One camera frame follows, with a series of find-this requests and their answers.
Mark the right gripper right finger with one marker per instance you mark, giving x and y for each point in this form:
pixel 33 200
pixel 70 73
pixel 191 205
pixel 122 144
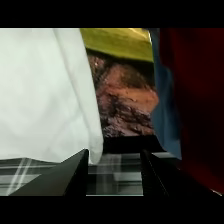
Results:
pixel 160 180

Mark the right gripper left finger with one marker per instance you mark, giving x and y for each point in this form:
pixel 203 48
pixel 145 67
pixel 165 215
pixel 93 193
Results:
pixel 63 178

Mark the checked shirt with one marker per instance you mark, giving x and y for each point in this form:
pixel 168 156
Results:
pixel 115 176

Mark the blue garment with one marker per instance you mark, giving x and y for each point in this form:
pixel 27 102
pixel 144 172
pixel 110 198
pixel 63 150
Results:
pixel 165 110

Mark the white garment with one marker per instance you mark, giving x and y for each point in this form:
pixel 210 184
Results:
pixel 43 96

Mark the red garment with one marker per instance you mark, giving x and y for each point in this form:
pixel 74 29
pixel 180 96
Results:
pixel 196 100

